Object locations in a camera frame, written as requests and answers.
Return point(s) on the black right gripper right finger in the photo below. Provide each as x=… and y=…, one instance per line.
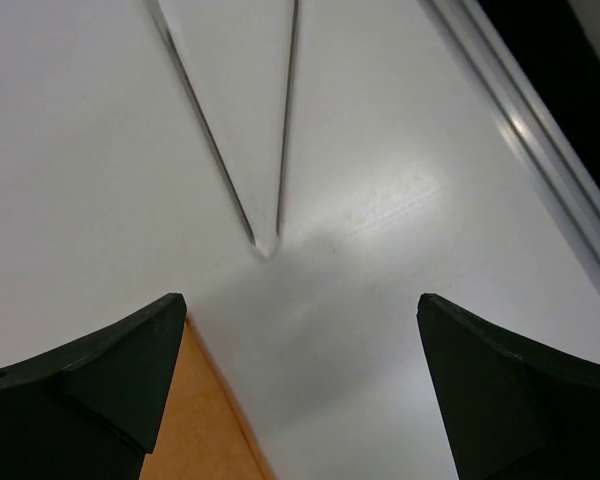
x=512, y=408

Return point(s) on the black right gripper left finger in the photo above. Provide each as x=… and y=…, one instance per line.
x=92, y=408

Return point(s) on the metal serving tongs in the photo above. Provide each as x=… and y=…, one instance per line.
x=235, y=61

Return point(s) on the orange cloth placemat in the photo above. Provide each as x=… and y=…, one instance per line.
x=204, y=433

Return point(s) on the aluminium table frame rail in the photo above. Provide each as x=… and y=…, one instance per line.
x=564, y=232

